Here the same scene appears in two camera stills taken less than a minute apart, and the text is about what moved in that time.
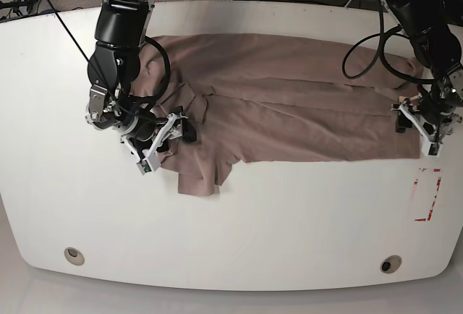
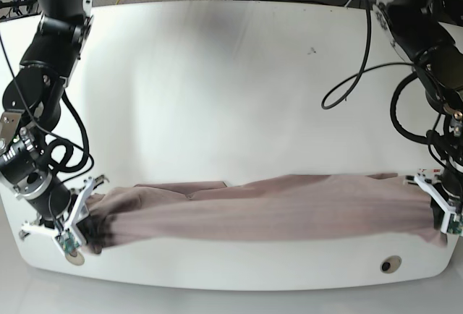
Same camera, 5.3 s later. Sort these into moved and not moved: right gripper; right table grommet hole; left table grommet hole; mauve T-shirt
Moved: right gripper; mauve T-shirt
Not moved: left table grommet hole; right table grommet hole
